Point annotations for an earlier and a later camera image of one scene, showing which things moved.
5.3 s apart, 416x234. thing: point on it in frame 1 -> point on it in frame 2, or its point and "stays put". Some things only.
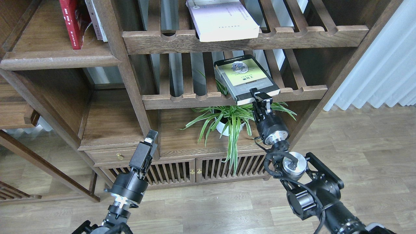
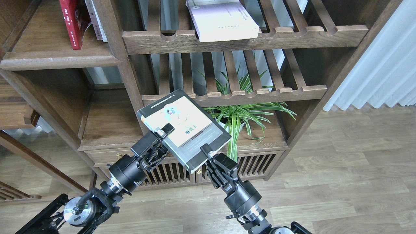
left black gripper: [128, 186] -> [127, 172]
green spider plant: [233, 116] stays put
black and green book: [241, 73] -> [193, 128]
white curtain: [384, 70] stays put
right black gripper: [272, 128] -> [242, 196]
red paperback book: [76, 17] stays put
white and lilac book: [221, 20] stays put
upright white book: [100, 32] stays put
